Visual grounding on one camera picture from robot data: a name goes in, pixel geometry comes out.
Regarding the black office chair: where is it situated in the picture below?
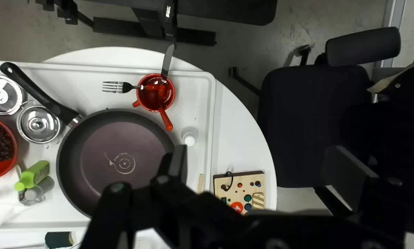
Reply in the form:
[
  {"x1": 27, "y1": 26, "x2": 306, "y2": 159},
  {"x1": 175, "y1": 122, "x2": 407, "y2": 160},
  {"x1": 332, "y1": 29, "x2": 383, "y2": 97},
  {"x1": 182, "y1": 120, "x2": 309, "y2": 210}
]
[{"x1": 256, "y1": 26, "x2": 414, "y2": 223}]

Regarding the white cloth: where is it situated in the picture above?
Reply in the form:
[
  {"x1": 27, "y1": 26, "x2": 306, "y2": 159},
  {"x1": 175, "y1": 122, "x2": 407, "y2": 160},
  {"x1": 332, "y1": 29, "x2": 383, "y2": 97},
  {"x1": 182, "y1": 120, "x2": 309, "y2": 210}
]
[{"x1": 0, "y1": 184, "x2": 29, "y2": 230}]

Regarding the dark green sponge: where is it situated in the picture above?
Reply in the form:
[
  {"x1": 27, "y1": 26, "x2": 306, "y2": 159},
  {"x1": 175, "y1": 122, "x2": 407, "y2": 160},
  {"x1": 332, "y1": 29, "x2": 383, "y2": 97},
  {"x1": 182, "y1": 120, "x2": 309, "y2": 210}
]
[{"x1": 44, "y1": 231, "x2": 74, "y2": 249}]

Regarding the beige cloth on chair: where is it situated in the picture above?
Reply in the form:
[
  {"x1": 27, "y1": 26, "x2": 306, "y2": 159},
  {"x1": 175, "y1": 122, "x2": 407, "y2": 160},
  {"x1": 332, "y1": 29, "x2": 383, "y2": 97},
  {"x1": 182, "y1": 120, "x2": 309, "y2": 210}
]
[{"x1": 367, "y1": 54, "x2": 414, "y2": 95}]

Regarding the silver fork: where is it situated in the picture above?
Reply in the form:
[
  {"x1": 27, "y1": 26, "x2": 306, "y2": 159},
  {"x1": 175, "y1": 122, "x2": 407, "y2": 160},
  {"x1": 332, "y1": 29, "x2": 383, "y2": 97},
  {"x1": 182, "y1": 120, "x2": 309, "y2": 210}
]
[{"x1": 100, "y1": 80, "x2": 142, "y2": 95}]

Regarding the flat steel lid with knob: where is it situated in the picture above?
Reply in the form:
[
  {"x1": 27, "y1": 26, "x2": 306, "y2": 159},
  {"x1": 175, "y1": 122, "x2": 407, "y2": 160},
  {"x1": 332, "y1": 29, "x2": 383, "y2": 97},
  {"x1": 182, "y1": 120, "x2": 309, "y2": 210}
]
[{"x1": 0, "y1": 75, "x2": 26, "y2": 116}]

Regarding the red measuring cup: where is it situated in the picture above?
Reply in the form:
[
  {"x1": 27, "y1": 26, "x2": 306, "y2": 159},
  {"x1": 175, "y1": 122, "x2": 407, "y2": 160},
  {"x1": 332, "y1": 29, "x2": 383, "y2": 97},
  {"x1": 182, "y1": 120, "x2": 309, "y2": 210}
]
[{"x1": 131, "y1": 73, "x2": 176, "y2": 133}]

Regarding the white plastic tray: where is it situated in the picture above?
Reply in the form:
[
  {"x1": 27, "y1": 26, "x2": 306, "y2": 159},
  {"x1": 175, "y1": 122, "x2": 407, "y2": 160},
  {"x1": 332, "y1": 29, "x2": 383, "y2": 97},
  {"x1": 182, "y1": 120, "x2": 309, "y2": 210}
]
[{"x1": 0, "y1": 59, "x2": 218, "y2": 232}]

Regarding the grey capped shaker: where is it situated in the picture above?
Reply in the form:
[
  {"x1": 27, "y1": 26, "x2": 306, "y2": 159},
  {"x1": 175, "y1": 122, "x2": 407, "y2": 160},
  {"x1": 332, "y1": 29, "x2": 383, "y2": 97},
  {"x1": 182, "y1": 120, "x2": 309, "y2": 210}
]
[{"x1": 17, "y1": 184, "x2": 46, "y2": 206}]

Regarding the black frying pan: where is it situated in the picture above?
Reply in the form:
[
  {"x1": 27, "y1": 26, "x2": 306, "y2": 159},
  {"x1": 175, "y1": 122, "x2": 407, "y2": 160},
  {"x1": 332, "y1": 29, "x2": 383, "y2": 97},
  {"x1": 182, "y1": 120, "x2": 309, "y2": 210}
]
[{"x1": 0, "y1": 61, "x2": 178, "y2": 219}]

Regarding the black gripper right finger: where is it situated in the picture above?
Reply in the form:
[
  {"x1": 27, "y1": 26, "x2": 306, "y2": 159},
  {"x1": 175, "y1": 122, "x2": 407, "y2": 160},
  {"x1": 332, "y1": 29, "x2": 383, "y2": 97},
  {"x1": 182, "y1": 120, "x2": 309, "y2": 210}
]
[{"x1": 322, "y1": 144, "x2": 379, "y2": 196}]

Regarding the metal lid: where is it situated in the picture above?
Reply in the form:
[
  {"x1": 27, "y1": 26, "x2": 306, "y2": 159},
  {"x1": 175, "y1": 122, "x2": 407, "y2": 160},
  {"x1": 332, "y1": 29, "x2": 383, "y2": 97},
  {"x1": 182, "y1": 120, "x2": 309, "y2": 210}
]
[{"x1": 16, "y1": 104, "x2": 62, "y2": 145}]

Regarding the wooden toy board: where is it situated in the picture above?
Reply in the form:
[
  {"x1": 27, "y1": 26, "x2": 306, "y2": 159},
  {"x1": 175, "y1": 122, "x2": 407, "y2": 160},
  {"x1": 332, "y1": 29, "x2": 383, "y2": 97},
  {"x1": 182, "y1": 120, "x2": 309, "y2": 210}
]
[{"x1": 212, "y1": 170, "x2": 266, "y2": 214}]

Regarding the silver utensil in red cup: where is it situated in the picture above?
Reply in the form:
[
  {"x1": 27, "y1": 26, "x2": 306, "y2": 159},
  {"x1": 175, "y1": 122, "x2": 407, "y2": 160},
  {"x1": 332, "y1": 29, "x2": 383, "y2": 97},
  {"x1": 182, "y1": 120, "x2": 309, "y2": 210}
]
[{"x1": 160, "y1": 43, "x2": 176, "y2": 80}]

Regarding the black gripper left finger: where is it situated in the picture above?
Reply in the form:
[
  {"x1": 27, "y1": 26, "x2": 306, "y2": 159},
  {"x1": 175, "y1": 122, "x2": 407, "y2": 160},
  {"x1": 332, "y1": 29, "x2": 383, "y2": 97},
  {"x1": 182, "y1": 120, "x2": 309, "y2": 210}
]
[{"x1": 165, "y1": 144, "x2": 189, "y2": 181}]

